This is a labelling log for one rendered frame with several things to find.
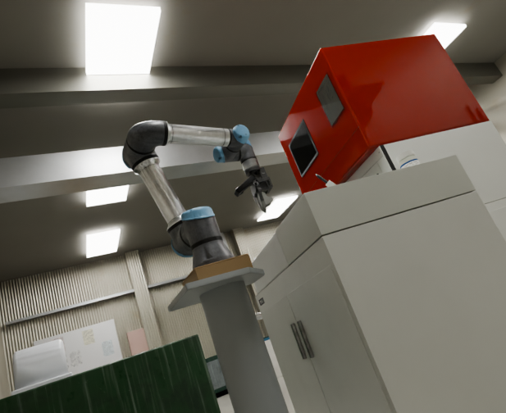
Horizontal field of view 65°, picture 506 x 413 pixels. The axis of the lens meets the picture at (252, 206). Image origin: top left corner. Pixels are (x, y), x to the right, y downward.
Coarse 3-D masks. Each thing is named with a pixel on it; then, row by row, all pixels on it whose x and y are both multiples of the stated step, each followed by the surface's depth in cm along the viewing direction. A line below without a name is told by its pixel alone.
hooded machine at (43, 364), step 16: (16, 352) 478; (32, 352) 478; (48, 352) 481; (64, 352) 488; (16, 368) 462; (32, 368) 466; (48, 368) 471; (64, 368) 476; (16, 384) 453; (32, 384) 455
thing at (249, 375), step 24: (192, 288) 117; (216, 288) 129; (240, 288) 132; (216, 312) 128; (240, 312) 128; (216, 336) 127; (240, 336) 124; (240, 360) 122; (264, 360) 125; (240, 384) 120; (264, 384) 120; (240, 408) 120; (264, 408) 118
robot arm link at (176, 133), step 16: (144, 128) 149; (160, 128) 150; (176, 128) 154; (192, 128) 158; (208, 128) 162; (240, 128) 166; (144, 144) 150; (160, 144) 153; (192, 144) 160; (208, 144) 163; (224, 144) 165; (240, 144) 168
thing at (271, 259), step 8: (272, 240) 162; (264, 248) 174; (272, 248) 164; (280, 248) 155; (264, 256) 176; (272, 256) 166; (280, 256) 157; (256, 264) 191; (264, 264) 179; (272, 264) 168; (280, 264) 159; (264, 272) 182; (272, 272) 171; (280, 272) 162; (264, 280) 185; (256, 288) 201
